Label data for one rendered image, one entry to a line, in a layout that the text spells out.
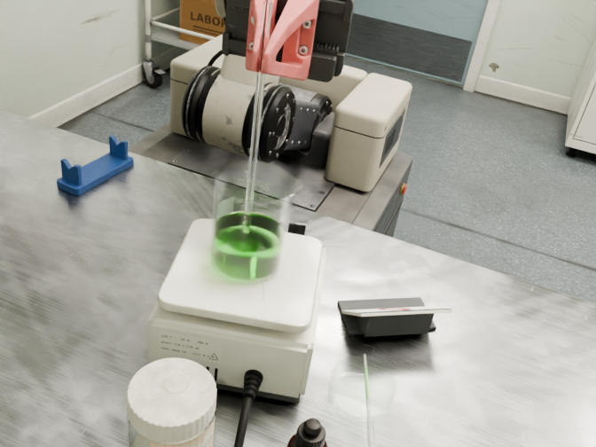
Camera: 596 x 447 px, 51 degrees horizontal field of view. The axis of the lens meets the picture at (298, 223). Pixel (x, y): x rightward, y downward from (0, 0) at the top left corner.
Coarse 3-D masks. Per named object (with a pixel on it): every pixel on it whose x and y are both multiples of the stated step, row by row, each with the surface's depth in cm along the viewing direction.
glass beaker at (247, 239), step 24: (240, 168) 50; (264, 168) 50; (216, 192) 47; (240, 192) 52; (264, 192) 52; (288, 192) 49; (216, 216) 48; (240, 216) 46; (264, 216) 46; (288, 216) 49; (216, 240) 49; (240, 240) 47; (264, 240) 48; (216, 264) 50; (240, 264) 49; (264, 264) 49
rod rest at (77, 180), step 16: (112, 144) 79; (64, 160) 72; (96, 160) 78; (112, 160) 78; (128, 160) 79; (64, 176) 73; (80, 176) 72; (96, 176) 75; (112, 176) 77; (80, 192) 73
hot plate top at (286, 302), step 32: (192, 224) 56; (192, 256) 52; (288, 256) 54; (320, 256) 54; (192, 288) 49; (224, 288) 49; (256, 288) 50; (288, 288) 50; (224, 320) 47; (256, 320) 47; (288, 320) 47
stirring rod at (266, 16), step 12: (264, 12) 42; (264, 24) 42; (264, 36) 43; (264, 48) 43; (252, 132) 47; (252, 144) 47; (252, 156) 48; (252, 168) 48; (252, 180) 49; (252, 192) 50
